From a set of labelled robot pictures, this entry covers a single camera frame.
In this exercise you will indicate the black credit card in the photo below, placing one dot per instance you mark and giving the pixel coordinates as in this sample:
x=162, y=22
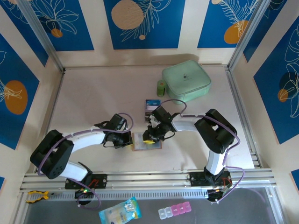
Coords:
x=147, y=116

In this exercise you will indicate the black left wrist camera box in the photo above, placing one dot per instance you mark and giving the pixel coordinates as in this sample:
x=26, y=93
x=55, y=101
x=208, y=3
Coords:
x=118, y=121

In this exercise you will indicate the blue and white credit card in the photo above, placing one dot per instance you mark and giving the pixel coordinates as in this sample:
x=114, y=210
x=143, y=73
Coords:
x=151, y=103

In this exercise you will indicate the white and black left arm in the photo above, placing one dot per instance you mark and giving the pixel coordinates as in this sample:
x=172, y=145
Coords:
x=86, y=140

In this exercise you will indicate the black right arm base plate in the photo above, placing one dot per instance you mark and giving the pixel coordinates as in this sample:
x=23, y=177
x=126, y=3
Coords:
x=196, y=178

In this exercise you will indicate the grey metal shelf panel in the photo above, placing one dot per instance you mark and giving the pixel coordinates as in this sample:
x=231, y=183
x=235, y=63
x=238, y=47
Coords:
x=70, y=214

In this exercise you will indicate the aluminium side rail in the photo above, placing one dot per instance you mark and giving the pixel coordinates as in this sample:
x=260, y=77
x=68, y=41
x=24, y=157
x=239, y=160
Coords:
x=56, y=93
x=243, y=116

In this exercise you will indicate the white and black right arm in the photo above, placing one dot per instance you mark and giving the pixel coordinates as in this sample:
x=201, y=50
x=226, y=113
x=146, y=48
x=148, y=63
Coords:
x=187, y=123

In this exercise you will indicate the mint green zip pouch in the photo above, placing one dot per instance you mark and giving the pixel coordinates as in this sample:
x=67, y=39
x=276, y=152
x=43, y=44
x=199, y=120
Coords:
x=187, y=79

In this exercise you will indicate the aluminium frame post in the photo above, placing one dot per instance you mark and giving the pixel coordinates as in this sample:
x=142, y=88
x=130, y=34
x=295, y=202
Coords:
x=42, y=35
x=245, y=35

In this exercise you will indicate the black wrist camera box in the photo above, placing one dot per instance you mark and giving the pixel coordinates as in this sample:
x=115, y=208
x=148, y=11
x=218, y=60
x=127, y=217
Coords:
x=161, y=114
x=118, y=121

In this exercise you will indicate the white and pink pill organizer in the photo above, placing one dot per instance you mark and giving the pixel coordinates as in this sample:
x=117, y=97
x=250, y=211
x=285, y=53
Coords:
x=175, y=210

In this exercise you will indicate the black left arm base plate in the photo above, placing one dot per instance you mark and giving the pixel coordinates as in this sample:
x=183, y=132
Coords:
x=100, y=180

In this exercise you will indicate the blue snack packet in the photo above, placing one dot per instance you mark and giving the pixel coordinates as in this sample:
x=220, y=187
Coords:
x=121, y=210

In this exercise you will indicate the aluminium frame rail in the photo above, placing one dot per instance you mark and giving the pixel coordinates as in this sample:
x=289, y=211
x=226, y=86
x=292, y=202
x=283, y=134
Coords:
x=151, y=179

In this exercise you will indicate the small green cylinder bottle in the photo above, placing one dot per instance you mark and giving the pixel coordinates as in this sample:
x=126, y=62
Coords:
x=160, y=88

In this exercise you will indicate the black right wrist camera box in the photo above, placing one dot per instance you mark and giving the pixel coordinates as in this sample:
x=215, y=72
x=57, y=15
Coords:
x=161, y=114

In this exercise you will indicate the tan leather card holder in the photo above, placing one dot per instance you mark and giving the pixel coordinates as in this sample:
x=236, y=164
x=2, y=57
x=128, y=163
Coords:
x=156, y=146

